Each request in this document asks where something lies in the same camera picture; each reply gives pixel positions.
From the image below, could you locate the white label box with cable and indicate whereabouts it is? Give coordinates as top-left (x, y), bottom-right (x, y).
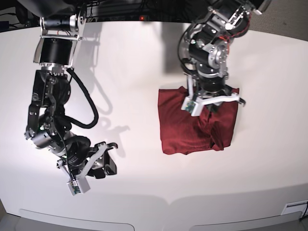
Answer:
top-left (281, 200), bottom-right (308, 218)

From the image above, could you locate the black power strip red switch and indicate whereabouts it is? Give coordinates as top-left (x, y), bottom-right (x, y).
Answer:
top-left (88, 15), bottom-right (149, 23)

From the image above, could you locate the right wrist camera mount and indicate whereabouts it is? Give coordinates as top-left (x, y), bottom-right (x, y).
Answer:
top-left (59, 142), bottom-right (118, 196)

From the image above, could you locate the red long-sleeve T-shirt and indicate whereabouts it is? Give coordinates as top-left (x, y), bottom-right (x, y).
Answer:
top-left (158, 87), bottom-right (238, 155)

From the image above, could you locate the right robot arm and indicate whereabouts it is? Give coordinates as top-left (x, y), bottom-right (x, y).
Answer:
top-left (21, 0), bottom-right (117, 180)

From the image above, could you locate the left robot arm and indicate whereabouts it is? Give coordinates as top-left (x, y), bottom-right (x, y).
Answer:
top-left (178, 0), bottom-right (271, 101)

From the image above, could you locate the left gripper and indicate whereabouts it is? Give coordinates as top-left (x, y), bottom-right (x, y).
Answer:
top-left (192, 71), bottom-right (232, 99)

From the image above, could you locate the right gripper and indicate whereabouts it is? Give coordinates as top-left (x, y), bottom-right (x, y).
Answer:
top-left (57, 137), bottom-right (117, 179)

